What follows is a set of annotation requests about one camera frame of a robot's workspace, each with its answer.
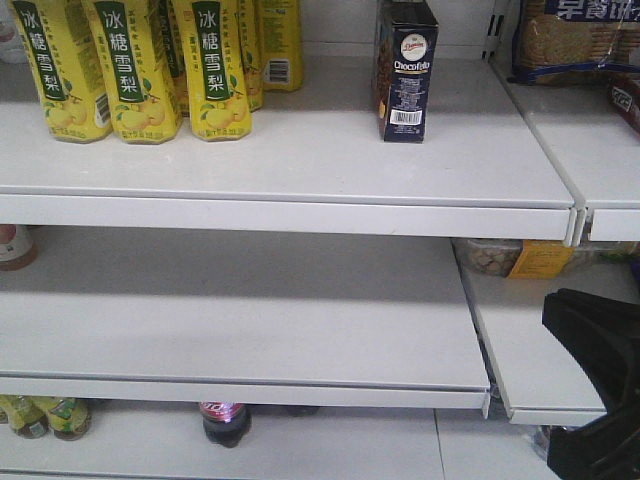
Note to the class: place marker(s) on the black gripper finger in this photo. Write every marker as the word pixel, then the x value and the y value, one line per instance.
pixel 606 448
pixel 602 336

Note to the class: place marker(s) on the Chocofello cookie box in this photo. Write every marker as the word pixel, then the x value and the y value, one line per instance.
pixel 405 41

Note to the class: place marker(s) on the yellow-label clear jar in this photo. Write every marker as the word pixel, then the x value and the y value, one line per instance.
pixel 535 259

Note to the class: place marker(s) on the right white upper shelf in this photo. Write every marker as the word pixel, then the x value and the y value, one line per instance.
pixel 594 151

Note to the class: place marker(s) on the dark red snack pack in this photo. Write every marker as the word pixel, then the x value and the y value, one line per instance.
pixel 623 94

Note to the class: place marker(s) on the large cracker bag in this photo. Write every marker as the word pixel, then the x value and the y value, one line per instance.
pixel 571 42

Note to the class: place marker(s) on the cola bottle on floor shelf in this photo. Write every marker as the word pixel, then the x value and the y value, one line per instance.
pixel 225 423

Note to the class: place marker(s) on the green tea bottle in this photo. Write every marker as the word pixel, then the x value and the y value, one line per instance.
pixel 24 417
pixel 68 417

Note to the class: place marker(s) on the yellow pear drink bottle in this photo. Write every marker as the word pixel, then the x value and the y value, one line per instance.
pixel 65 67

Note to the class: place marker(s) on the brown drink bottle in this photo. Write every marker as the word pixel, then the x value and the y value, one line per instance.
pixel 17 247

